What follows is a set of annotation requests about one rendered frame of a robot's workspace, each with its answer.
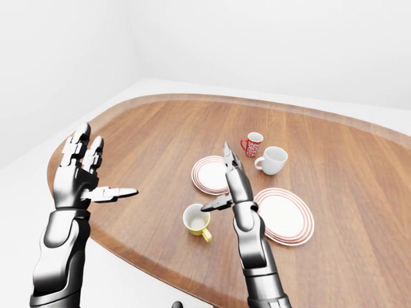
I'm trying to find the small red-ringed white plate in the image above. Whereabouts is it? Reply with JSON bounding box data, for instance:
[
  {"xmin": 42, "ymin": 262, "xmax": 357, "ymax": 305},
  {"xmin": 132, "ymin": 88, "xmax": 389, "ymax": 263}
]
[{"xmin": 191, "ymin": 155, "xmax": 232, "ymax": 196}]

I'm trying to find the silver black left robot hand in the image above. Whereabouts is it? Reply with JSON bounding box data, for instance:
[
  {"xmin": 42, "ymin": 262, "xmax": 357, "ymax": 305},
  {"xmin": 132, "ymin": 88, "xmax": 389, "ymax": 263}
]
[{"xmin": 53, "ymin": 122, "xmax": 139, "ymax": 211}]

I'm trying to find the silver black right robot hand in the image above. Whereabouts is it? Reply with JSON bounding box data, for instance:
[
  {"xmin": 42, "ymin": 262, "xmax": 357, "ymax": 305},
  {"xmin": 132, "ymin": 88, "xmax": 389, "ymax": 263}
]
[{"xmin": 200, "ymin": 141, "xmax": 255, "ymax": 212}]

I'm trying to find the yellow and white mug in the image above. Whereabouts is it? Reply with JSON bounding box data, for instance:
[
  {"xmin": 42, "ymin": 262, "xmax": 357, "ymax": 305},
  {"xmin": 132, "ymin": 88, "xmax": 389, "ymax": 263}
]
[{"xmin": 182, "ymin": 203, "xmax": 213, "ymax": 243}]

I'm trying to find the large red-ringed white plate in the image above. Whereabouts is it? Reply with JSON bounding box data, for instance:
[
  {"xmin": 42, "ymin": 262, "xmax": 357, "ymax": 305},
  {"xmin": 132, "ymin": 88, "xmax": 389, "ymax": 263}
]
[{"xmin": 252, "ymin": 187, "xmax": 315, "ymax": 247}]

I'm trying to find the red patterned mug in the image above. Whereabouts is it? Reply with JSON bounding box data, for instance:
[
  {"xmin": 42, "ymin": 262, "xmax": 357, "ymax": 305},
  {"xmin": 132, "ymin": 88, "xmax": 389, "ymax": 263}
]
[{"xmin": 240, "ymin": 132, "xmax": 265, "ymax": 158}]

